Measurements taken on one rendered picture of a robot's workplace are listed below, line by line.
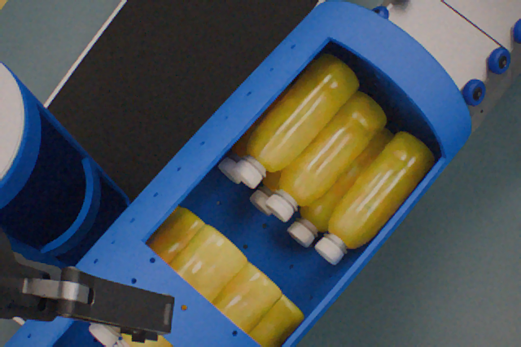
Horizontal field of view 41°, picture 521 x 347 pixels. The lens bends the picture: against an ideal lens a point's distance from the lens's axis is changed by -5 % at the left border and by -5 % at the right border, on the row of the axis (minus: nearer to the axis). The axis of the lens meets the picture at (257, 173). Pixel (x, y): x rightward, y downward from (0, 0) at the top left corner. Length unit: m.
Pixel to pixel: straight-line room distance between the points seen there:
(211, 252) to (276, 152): 0.17
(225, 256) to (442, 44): 0.59
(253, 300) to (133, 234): 0.17
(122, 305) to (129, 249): 0.44
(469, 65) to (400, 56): 0.37
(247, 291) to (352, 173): 0.25
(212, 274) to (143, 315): 0.43
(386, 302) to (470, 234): 0.31
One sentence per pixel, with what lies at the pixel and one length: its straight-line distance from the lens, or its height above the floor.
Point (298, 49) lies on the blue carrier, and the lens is 0.93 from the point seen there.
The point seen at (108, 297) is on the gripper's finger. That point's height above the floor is 1.64.
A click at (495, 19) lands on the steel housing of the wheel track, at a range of 1.31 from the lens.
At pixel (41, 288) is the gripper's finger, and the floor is 1.67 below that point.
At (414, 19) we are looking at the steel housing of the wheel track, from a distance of 1.28.
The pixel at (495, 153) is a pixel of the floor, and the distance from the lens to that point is 2.22.
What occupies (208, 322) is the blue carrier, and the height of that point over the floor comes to 1.22.
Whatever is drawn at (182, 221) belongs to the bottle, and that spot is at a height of 1.14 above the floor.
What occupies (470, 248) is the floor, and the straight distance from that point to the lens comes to 2.14.
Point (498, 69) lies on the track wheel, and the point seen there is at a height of 0.96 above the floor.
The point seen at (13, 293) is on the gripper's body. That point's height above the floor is 1.68.
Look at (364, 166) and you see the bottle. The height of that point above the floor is 1.04.
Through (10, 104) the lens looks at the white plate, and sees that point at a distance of 1.17.
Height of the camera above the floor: 2.05
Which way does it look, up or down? 75 degrees down
